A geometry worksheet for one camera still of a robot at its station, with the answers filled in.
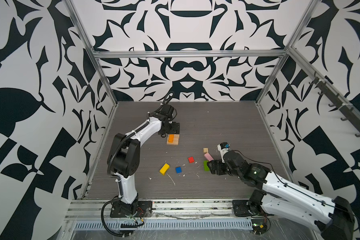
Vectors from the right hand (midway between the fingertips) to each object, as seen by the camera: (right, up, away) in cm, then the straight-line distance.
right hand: (212, 163), depth 78 cm
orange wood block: (-23, +10, +21) cm, 32 cm away
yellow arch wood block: (-25, -5, +7) cm, 27 cm away
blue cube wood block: (-18, -7, +10) cm, 21 cm away
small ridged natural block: (-1, +3, +16) cm, 16 cm away
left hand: (-21, +17, +15) cm, 31 cm away
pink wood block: (0, 0, +13) cm, 13 cm away
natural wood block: (-19, +9, +21) cm, 30 cm away
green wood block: (-4, -2, -1) cm, 4 cm away
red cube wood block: (-10, -2, +14) cm, 17 cm away
